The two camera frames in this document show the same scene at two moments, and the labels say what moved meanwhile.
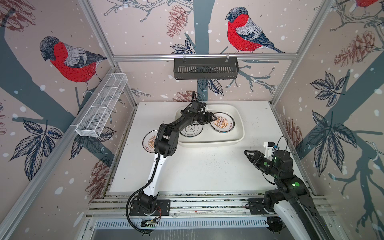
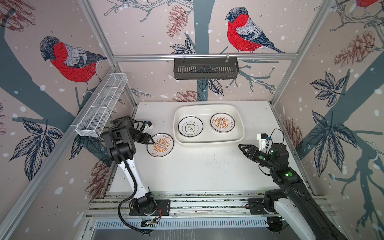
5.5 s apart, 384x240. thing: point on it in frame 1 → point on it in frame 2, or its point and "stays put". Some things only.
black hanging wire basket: x=206 y=69 stays put
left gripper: x=207 y=118 → x=144 y=140
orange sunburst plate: x=225 y=123 stays put
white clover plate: x=192 y=130 stays put
